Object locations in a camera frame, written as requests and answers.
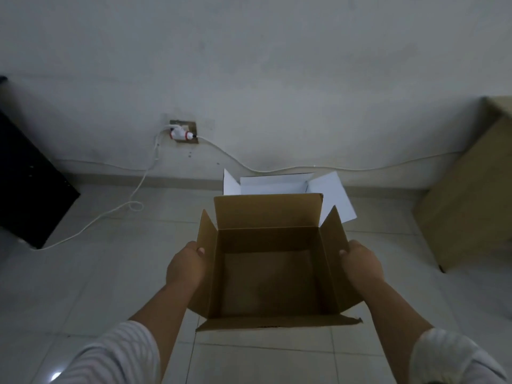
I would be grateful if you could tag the person's left hand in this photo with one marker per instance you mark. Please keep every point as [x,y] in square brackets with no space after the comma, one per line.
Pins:
[186,265]

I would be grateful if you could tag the person's right hand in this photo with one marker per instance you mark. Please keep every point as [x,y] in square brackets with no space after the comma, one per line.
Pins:
[362,263]

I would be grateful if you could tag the person's left thumb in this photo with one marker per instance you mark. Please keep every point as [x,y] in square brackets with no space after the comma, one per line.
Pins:
[197,247]

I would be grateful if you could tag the person's right thumb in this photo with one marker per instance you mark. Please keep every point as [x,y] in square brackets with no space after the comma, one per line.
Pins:
[346,249]

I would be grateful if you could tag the brown cardboard box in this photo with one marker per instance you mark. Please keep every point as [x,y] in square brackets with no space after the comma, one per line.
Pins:
[270,271]

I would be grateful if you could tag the person's left forearm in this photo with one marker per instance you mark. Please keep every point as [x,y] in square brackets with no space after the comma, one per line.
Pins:
[136,327]

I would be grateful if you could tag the person's right forearm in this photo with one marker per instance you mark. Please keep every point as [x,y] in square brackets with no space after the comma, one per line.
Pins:
[424,335]

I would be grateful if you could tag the open white cardboard box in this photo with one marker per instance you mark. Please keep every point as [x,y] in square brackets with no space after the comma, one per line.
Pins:
[288,185]

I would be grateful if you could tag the white and red plug adapter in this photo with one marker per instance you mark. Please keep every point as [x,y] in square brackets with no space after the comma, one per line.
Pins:
[182,134]

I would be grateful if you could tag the light wooden cabinet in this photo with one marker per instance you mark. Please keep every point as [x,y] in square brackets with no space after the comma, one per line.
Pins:
[470,191]

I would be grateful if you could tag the black cabinet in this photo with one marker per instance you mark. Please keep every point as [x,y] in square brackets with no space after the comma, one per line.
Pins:
[28,175]

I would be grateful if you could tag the wall power socket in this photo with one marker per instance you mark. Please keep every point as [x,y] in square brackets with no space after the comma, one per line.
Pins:
[184,131]

